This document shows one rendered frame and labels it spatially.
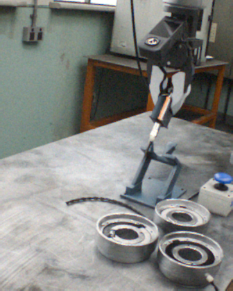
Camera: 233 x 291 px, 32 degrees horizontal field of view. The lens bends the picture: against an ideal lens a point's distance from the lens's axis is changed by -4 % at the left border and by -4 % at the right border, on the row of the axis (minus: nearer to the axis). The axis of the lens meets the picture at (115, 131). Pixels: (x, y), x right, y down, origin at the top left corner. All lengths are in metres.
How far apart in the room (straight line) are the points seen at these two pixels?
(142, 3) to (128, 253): 2.51
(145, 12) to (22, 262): 2.53
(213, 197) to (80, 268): 0.35
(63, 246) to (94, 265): 0.07
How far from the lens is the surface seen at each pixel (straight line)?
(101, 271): 0.65
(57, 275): 0.63
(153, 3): 2.98
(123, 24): 3.10
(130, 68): 2.80
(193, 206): 0.82
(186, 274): 0.63
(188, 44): 0.79
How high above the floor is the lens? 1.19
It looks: 18 degrees down
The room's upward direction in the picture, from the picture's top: 7 degrees clockwise
